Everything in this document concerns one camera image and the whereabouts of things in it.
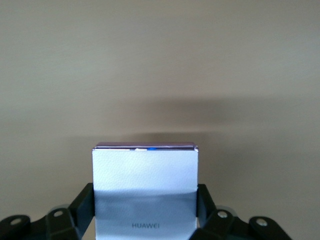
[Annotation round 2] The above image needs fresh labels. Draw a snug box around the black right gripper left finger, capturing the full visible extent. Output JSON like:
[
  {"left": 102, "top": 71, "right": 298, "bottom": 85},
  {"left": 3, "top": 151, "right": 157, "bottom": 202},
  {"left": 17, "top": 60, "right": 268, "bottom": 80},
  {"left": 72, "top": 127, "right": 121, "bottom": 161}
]
[{"left": 0, "top": 182, "right": 96, "bottom": 240}]

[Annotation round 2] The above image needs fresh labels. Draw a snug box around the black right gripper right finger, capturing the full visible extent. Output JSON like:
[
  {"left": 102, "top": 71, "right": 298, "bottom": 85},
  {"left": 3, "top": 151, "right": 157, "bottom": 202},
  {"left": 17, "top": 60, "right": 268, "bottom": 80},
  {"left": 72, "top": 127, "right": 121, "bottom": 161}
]
[{"left": 195, "top": 183, "right": 294, "bottom": 240}]

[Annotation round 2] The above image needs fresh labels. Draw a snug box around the white Huawei phone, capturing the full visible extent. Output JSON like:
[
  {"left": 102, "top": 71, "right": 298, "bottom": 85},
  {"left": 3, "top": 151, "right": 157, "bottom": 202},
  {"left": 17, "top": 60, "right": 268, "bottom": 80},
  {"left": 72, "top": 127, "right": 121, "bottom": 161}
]
[{"left": 91, "top": 141, "right": 200, "bottom": 240}]

